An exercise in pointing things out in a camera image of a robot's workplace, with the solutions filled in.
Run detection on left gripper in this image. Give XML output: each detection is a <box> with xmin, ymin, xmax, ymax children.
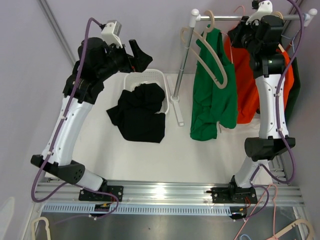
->
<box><xmin>96</xmin><ymin>40</ymin><xmax>153</xmax><ymax>82</ymax></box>

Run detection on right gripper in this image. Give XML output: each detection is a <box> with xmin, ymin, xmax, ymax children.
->
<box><xmin>229</xmin><ymin>16</ymin><xmax>261</xmax><ymax>55</ymax></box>

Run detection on pink wire hanger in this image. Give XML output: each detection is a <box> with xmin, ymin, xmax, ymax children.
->
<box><xmin>229</xmin><ymin>6</ymin><xmax>247</xmax><ymax>63</ymax></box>

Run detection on beige wooden hanger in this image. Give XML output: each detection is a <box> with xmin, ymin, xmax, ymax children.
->
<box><xmin>180</xmin><ymin>9</ymin><xmax>229</xmax><ymax>90</ymax></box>

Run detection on black t shirt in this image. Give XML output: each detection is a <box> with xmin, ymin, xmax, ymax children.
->
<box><xmin>106</xmin><ymin>83</ymin><xmax>166</xmax><ymax>144</ymax></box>

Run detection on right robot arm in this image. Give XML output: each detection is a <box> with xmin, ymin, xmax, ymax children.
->
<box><xmin>227</xmin><ymin>14</ymin><xmax>296</xmax><ymax>203</ymax></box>

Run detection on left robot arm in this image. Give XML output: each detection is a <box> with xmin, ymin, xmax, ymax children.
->
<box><xmin>30</xmin><ymin>37</ymin><xmax>153</xmax><ymax>201</ymax></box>

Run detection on beige hanger of orange shirt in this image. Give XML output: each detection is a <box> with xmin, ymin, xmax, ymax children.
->
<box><xmin>272</xmin><ymin>11</ymin><xmax>286</xmax><ymax>53</ymax></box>

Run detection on orange t shirt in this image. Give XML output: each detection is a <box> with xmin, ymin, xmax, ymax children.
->
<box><xmin>223</xmin><ymin>36</ymin><xmax>294</xmax><ymax>124</ymax></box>

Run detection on dark green t shirt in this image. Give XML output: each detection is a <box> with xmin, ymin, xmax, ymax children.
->
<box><xmin>285</xmin><ymin>57</ymin><xmax>301</xmax><ymax>123</ymax></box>

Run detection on pink hanger bottom right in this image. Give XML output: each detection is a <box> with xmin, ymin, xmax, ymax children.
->
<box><xmin>234</xmin><ymin>183</ymin><xmax>278</xmax><ymax>240</ymax></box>

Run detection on beige hanger bottom left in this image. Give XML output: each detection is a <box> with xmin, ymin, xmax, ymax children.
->
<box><xmin>30</xmin><ymin>216</ymin><xmax>52</xmax><ymax>240</ymax></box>

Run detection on beige hanger bottom right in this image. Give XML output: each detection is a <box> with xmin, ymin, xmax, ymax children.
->
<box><xmin>264</xmin><ymin>219</ymin><xmax>318</xmax><ymax>240</ymax></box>

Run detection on white perforated plastic basket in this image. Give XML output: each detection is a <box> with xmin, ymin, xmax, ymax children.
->
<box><xmin>123</xmin><ymin>69</ymin><xmax>170</xmax><ymax>115</ymax></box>

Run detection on metal clothes rack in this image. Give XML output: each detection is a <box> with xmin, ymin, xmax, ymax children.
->
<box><xmin>169</xmin><ymin>8</ymin><xmax>318</xmax><ymax>127</ymax></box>

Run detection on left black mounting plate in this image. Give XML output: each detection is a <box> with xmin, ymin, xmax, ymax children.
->
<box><xmin>78</xmin><ymin>185</ymin><xmax>124</xmax><ymax>202</ymax></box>

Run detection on black mounting plate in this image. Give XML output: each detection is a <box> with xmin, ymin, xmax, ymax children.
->
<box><xmin>78</xmin><ymin>185</ymin><xmax>124</xmax><ymax>202</ymax></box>
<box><xmin>206</xmin><ymin>186</ymin><xmax>258</xmax><ymax>204</ymax></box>

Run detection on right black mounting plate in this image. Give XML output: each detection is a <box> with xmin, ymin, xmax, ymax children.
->
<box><xmin>206</xmin><ymin>186</ymin><xmax>258</xmax><ymax>204</ymax></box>

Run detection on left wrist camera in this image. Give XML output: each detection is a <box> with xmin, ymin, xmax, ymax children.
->
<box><xmin>101</xmin><ymin>20</ymin><xmax>123</xmax><ymax>48</ymax></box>

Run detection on blue wire hanger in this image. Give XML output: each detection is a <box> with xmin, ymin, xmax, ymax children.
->
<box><xmin>281</xmin><ymin>29</ymin><xmax>301</xmax><ymax>57</ymax></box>

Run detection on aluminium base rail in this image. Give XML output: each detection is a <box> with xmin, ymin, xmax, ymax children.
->
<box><xmin>35</xmin><ymin>177</ymin><xmax>305</xmax><ymax>207</ymax></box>

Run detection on slotted cable duct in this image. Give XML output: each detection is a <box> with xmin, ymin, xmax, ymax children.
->
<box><xmin>42</xmin><ymin>203</ymin><xmax>232</xmax><ymax>216</ymax></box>

